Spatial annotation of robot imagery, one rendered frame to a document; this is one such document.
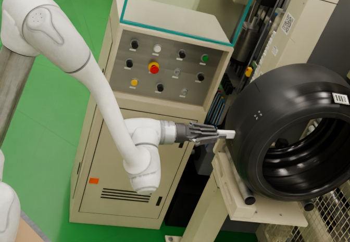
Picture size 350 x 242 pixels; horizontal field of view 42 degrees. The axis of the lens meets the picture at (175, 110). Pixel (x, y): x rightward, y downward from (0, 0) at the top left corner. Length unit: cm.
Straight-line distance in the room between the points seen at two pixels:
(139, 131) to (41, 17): 60
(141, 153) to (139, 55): 73
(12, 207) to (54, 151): 175
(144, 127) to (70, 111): 201
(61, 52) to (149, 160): 50
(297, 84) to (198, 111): 74
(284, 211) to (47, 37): 133
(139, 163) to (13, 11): 61
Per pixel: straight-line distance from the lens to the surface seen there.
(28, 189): 290
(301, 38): 194
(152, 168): 153
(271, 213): 205
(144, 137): 160
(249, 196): 187
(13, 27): 135
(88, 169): 246
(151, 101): 223
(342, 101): 169
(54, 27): 120
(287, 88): 168
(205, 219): 248
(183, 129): 166
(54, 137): 330
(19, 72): 142
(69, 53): 124
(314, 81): 172
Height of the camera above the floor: 205
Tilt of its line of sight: 31 degrees down
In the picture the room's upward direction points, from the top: 20 degrees clockwise
